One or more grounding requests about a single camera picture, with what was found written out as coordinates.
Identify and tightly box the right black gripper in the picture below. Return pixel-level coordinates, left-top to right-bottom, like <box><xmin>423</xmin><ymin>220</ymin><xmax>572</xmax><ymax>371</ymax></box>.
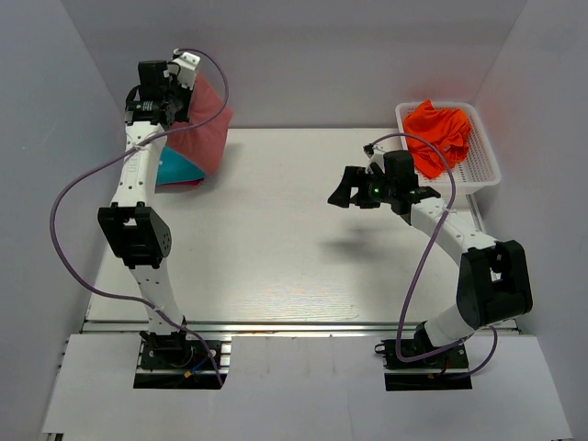
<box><xmin>329</xmin><ymin>166</ymin><xmax>397</xmax><ymax>209</ymax></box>

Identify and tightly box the dusty red t-shirt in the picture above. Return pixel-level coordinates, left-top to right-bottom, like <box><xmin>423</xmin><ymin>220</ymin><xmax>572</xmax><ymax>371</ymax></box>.
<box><xmin>166</xmin><ymin>74</ymin><xmax>232</xmax><ymax>176</ymax></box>

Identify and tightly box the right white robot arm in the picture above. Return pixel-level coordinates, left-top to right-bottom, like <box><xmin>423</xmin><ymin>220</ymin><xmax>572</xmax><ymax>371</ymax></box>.
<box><xmin>327</xmin><ymin>151</ymin><xmax>533</xmax><ymax>367</ymax></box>

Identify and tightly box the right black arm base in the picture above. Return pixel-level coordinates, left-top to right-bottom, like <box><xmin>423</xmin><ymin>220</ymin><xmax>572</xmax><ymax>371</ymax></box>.
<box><xmin>374</xmin><ymin>339</ymin><xmax>472</xmax><ymax>392</ymax></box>

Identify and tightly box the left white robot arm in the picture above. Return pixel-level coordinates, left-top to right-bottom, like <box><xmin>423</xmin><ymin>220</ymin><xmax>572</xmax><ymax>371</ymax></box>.
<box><xmin>97</xmin><ymin>53</ymin><xmax>200</xmax><ymax>367</ymax></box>

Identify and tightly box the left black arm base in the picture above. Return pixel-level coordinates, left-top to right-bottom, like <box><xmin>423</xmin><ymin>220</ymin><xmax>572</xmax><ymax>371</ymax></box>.
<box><xmin>133</xmin><ymin>331</ymin><xmax>229</xmax><ymax>390</ymax></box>

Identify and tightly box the folded teal t-shirt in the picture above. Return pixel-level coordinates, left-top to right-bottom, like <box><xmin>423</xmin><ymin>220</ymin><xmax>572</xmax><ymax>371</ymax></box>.
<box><xmin>156</xmin><ymin>147</ymin><xmax>206</xmax><ymax>186</ymax></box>

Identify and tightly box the folded magenta t-shirt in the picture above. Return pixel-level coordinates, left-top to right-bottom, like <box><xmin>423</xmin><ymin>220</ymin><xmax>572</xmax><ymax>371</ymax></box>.
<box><xmin>156</xmin><ymin>178</ymin><xmax>204</xmax><ymax>189</ymax></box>

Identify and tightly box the orange t-shirt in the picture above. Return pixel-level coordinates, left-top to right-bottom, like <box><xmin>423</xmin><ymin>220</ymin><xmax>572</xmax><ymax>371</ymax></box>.
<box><xmin>403</xmin><ymin>100</ymin><xmax>471</xmax><ymax>179</ymax></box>

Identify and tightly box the white plastic basket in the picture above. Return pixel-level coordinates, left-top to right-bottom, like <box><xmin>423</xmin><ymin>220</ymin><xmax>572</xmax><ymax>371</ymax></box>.
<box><xmin>395</xmin><ymin>100</ymin><xmax>501</xmax><ymax>195</ymax></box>

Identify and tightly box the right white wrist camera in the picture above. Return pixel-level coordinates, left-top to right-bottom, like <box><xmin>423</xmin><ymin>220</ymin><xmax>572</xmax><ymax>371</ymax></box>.
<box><xmin>363</xmin><ymin>143</ymin><xmax>387</xmax><ymax>175</ymax></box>

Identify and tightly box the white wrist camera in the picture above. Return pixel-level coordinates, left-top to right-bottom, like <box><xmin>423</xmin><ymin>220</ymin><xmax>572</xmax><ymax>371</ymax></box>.
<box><xmin>363</xmin><ymin>143</ymin><xmax>387</xmax><ymax>175</ymax></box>
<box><xmin>167</xmin><ymin>49</ymin><xmax>201</xmax><ymax>90</ymax></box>

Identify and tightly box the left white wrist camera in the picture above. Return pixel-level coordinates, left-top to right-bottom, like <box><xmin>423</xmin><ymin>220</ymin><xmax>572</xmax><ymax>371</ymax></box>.
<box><xmin>167</xmin><ymin>49</ymin><xmax>201</xmax><ymax>90</ymax></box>

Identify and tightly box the aluminium table rail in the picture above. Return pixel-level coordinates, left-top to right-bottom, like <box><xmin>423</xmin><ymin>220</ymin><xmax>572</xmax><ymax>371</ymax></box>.
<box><xmin>80</xmin><ymin>201</ymin><xmax>520</xmax><ymax>336</ymax></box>

